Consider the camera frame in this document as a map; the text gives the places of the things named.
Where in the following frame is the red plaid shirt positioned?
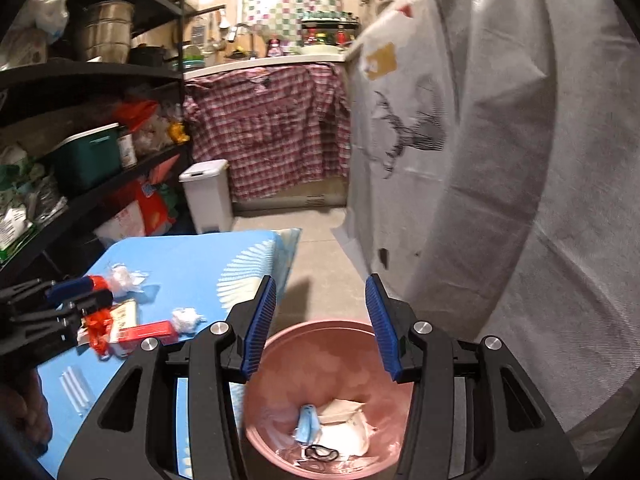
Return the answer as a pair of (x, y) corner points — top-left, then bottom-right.
(182, 62), (353, 201)

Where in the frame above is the red plastic bag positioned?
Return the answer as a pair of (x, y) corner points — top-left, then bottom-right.
(112, 100), (159, 132)

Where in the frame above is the black hair tie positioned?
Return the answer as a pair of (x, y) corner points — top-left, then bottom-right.
(305, 444), (341, 462)

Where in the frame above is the pink plastic bin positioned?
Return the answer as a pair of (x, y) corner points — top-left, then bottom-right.
(242, 317), (416, 476)

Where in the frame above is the steel pot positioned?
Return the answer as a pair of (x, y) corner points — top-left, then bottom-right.
(77, 1), (136, 63)

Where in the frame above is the person's left hand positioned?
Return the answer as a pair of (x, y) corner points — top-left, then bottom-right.
(0, 374), (54, 456)

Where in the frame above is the blue patterned tablecloth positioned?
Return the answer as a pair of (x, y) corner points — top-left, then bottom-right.
(37, 228), (303, 480)

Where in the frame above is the black cooking pot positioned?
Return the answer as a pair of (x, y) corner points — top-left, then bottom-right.
(129, 45), (166, 67)

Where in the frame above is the white printed sack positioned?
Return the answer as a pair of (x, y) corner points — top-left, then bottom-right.
(95, 200), (147, 248)

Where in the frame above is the orange rice sack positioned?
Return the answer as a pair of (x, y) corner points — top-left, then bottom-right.
(135, 180), (176, 237)

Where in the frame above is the green storage box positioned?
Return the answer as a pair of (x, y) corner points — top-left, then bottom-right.
(50, 124), (123, 193)

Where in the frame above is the clear plastic packaging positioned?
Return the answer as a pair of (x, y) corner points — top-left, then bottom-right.
(57, 366), (94, 418)

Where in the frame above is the white plastic bag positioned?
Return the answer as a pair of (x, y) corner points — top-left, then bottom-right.
(22, 0), (71, 45)

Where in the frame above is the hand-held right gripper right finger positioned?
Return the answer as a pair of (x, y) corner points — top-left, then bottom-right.
(364, 274), (586, 480)

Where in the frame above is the kitchen counter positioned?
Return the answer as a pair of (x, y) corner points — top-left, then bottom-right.
(184, 52), (351, 80)

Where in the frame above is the crumpled white tissue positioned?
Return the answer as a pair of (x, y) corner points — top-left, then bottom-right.
(172, 306), (207, 334)

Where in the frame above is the clear wrapper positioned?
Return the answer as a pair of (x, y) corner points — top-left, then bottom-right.
(107, 264), (151, 296)

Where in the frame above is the red plastic wrapper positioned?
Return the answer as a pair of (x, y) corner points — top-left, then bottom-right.
(80, 309), (119, 359)

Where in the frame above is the blue face mask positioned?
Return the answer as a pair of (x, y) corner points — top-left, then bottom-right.
(295, 403), (323, 446)

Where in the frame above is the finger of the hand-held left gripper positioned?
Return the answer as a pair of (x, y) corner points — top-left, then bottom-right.
(0, 276), (96, 311)
(47, 289), (115, 321)

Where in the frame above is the white deer print cloth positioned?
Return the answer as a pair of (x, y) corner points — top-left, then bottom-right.
(331, 0), (637, 480)

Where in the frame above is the red and white wrapper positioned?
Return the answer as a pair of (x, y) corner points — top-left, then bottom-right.
(103, 299), (177, 358)

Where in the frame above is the heap of food packets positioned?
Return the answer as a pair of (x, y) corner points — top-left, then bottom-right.
(0, 142), (68, 257)

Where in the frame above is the crumpled white paper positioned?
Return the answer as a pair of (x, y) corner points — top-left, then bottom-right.
(319, 399), (377, 457)

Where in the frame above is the black shelf rack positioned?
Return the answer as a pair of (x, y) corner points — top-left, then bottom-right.
(0, 0), (198, 286)

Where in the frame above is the white pedal bin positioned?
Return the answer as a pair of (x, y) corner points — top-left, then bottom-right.
(179, 159), (235, 235)

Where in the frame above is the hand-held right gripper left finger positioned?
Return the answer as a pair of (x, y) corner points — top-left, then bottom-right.
(57, 275), (278, 480)

